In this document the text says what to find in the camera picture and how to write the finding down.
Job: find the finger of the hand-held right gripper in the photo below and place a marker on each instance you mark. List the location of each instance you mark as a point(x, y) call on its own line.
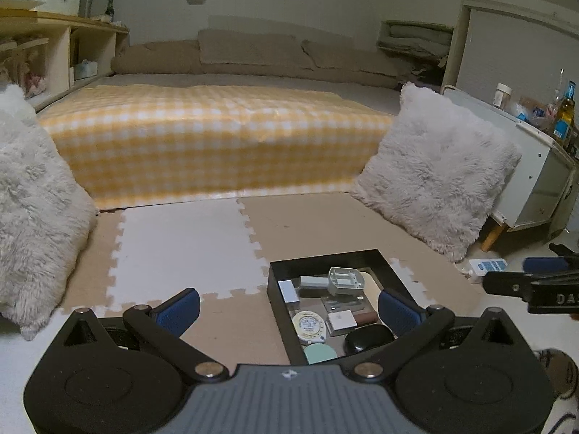
point(543, 265)
point(506, 282)

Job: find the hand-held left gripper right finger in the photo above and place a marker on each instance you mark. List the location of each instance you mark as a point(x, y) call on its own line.
point(398, 312)

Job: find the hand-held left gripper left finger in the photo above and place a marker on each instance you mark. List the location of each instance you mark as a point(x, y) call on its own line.
point(178, 309)

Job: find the brown lipstick tube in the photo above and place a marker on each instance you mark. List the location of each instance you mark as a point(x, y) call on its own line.
point(365, 317)

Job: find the black oval case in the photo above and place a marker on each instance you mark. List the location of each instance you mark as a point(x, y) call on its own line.
point(368, 339)

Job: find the small white box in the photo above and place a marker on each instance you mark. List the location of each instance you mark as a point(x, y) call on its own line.
point(342, 322)

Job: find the clear plastic case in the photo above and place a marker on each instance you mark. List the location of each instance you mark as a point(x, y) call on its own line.
point(341, 304)

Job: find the white plug-in device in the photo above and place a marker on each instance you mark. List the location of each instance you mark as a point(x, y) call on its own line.
point(343, 280)

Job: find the green round compact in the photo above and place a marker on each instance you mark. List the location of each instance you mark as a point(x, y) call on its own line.
point(320, 353)

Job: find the black tray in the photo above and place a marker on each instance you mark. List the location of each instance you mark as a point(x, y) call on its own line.
point(278, 312)

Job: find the white charger adapter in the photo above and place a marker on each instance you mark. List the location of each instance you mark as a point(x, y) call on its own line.
point(288, 291)

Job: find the wooden cabinet leg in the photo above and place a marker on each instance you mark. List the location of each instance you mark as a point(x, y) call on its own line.
point(492, 235)

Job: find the printed white cloth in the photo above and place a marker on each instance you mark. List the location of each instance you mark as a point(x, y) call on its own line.
point(556, 384)

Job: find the white cabinet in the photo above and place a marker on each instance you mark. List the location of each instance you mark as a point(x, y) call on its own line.
point(533, 167)

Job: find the fluffy white pillow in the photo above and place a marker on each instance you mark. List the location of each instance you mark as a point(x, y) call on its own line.
point(434, 167)
point(36, 217)

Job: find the amber bottle with blue label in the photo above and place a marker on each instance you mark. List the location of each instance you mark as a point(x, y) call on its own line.
point(565, 113)

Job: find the pile of small packages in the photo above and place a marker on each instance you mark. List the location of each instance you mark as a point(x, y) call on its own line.
point(531, 110)

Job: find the yellow checkered blanket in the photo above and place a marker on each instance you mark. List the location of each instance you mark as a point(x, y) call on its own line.
point(212, 140)

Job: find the white lidded jar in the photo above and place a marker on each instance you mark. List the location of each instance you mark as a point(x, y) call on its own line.
point(503, 96)

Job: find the grey bed mattress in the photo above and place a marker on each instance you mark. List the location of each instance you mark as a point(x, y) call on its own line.
point(362, 95)

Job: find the white closet door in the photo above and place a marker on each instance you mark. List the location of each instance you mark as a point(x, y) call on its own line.
point(511, 45)

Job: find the long brown pillow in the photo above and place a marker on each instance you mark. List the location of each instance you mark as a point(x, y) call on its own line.
point(154, 58)

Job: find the tissue box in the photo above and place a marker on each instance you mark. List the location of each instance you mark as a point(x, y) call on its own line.
point(86, 70)

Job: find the folded grey blankets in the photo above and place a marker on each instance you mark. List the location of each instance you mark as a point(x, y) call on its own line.
point(416, 36)

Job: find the flat brown pillow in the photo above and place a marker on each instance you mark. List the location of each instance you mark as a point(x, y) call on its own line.
point(249, 47)

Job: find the wooden shelf unit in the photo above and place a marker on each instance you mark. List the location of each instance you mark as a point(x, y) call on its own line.
point(59, 54)

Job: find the clear doll display box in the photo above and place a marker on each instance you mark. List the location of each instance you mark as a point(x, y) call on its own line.
point(31, 68)

